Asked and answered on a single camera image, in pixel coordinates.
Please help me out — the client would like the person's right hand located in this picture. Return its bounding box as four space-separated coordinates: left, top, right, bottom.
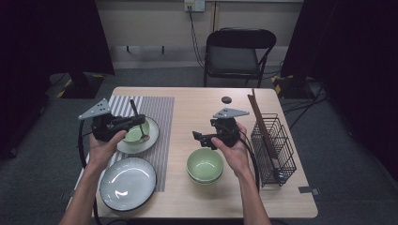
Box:
210 123 253 179

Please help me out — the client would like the black folding chair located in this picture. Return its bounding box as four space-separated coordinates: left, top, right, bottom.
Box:
203 27 278 88

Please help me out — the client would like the black curtain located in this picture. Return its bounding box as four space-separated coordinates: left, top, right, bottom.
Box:
0 0 116 160
280 0 398 188

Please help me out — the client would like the white wall socket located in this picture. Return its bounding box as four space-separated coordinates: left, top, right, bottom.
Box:
183 0 206 13

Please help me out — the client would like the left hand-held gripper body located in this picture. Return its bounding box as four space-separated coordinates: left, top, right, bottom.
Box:
78 97 130 143

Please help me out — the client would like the green bowl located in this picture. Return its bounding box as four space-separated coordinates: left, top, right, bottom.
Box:
188 172 223 186
186 147 224 182
122 118 151 145

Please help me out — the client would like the white plate with dark rim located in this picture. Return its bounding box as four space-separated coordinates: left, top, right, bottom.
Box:
116 115 161 155
99 157 158 212

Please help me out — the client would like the black wall cable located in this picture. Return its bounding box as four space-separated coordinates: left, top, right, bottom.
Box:
187 5 206 68

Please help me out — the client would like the black stand base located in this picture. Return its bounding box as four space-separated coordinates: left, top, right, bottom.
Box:
46 70 106 99
271 74 317 99

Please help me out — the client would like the black wire cutlery rack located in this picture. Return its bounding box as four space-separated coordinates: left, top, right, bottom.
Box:
250 112 298 188

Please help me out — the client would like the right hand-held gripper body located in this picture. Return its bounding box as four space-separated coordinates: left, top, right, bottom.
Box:
210 107 251 148

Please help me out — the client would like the black floor cable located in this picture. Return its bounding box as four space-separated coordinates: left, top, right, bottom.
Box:
281 95 328 115
289 90 328 130

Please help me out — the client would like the person's left hand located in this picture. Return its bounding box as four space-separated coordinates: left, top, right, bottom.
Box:
88 130 128 170

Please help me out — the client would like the grey striped placemat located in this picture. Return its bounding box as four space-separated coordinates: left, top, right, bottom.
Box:
74 96 176 192

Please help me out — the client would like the right hand-held gripper black cable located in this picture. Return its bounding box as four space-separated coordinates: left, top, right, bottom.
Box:
238 130 261 191

